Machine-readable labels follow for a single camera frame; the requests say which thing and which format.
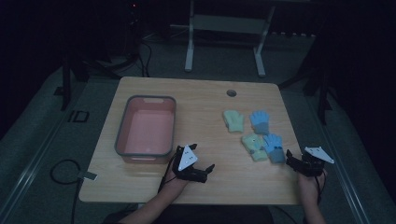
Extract black looped floor cable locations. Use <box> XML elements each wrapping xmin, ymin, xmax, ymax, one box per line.
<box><xmin>49</xmin><ymin>159</ymin><xmax>84</xmax><ymax>224</ymax></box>

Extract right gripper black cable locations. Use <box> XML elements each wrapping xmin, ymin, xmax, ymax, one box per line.
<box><xmin>313</xmin><ymin>170</ymin><xmax>329</xmax><ymax>207</ymax></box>

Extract white metal desk frame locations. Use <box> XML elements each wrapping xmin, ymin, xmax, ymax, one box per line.
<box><xmin>169</xmin><ymin>0</ymin><xmax>277</xmax><ymax>78</ymax></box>

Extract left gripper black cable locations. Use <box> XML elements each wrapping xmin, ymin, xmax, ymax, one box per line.
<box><xmin>157</xmin><ymin>151</ymin><xmax>179</xmax><ymax>194</ymax></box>

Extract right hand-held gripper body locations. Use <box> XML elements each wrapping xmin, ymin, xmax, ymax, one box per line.
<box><xmin>293</xmin><ymin>146</ymin><xmax>336</xmax><ymax>178</ymax></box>

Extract grey tape tag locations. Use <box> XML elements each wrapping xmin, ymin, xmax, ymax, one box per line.
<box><xmin>78</xmin><ymin>171</ymin><xmax>99</xmax><ymax>182</ymax></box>

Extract grey metal floor rail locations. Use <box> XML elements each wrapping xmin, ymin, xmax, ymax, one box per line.
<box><xmin>306</xmin><ymin>90</ymin><xmax>372</xmax><ymax>224</ymax></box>
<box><xmin>0</xmin><ymin>106</ymin><xmax>80</xmax><ymax>224</ymax></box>

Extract black stand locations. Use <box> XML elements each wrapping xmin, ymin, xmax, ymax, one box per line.
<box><xmin>53</xmin><ymin>50</ymin><xmax>94</xmax><ymax>112</ymax></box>
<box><xmin>277</xmin><ymin>36</ymin><xmax>334</xmax><ymax>126</ymax></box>

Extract pink plastic bin grey rim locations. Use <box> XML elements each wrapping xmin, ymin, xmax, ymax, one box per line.
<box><xmin>114</xmin><ymin>94</ymin><xmax>177</xmax><ymax>165</ymax></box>

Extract black background floor cables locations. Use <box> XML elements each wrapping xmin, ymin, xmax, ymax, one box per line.
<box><xmin>134</xmin><ymin>36</ymin><xmax>154</xmax><ymax>78</ymax></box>

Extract person's dark clothing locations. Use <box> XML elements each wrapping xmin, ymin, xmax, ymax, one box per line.
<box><xmin>102</xmin><ymin>203</ymin><xmax>307</xmax><ymax>224</ymax></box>

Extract person's right hand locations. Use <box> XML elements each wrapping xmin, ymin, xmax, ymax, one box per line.
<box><xmin>297</xmin><ymin>169</ymin><xmax>329</xmax><ymax>201</ymax></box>

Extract person's left hand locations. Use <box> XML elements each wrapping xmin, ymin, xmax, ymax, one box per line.
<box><xmin>163</xmin><ymin>170</ymin><xmax>190</xmax><ymax>196</ymax></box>

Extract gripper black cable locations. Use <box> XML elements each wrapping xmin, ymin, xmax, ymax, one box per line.
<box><xmin>157</xmin><ymin>151</ymin><xmax>179</xmax><ymax>194</ymax></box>
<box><xmin>313</xmin><ymin>170</ymin><xmax>329</xmax><ymax>207</ymax></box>

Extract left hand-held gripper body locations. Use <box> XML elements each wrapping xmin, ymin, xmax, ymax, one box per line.
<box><xmin>171</xmin><ymin>144</ymin><xmax>208</xmax><ymax>184</ymax></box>

